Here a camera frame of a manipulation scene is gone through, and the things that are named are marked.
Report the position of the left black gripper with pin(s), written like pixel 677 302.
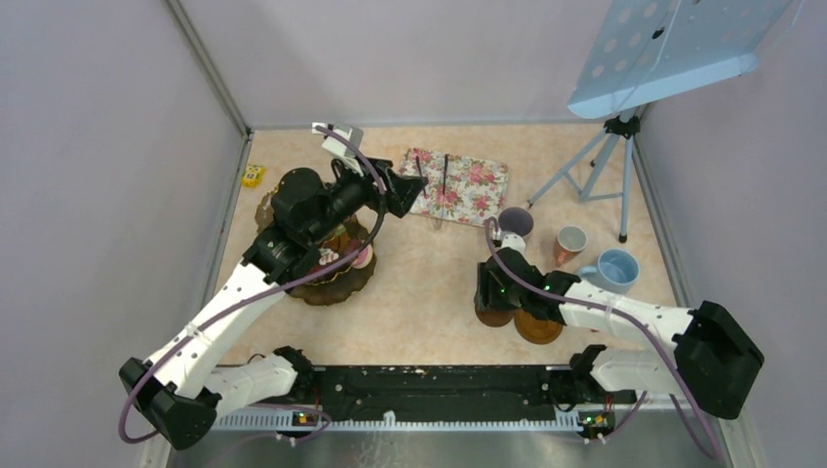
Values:
pixel 403 191

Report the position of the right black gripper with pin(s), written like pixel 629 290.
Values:
pixel 486 295

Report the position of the dark wooden coaster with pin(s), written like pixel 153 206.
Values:
pixel 494 318

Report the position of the black handled steel tongs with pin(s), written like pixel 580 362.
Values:
pixel 432 201

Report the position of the pink frosted donut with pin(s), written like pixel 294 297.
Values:
pixel 364 258

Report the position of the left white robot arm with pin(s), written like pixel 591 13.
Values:
pixel 312 241

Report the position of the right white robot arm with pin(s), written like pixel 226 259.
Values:
pixel 700 354

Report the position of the brown wooden lid coaster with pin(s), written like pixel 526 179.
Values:
pixel 536 331

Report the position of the floral serving tray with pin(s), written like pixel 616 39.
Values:
pixel 476 188

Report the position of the pink small cup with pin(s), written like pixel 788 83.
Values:
pixel 570 241

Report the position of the light blue mug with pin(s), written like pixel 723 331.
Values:
pixel 614 270

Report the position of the yellow snack packet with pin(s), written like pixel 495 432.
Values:
pixel 252 176

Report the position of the grey tripod stand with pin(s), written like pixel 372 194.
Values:
pixel 625 126

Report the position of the blue perforated stand tray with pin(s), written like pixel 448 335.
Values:
pixel 650 50

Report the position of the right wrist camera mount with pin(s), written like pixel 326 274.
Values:
pixel 513 241

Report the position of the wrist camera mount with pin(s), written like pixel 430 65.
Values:
pixel 513 241
pixel 339 141

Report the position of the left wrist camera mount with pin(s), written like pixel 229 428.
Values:
pixel 339 141

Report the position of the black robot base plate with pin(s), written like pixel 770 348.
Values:
pixel 449 394

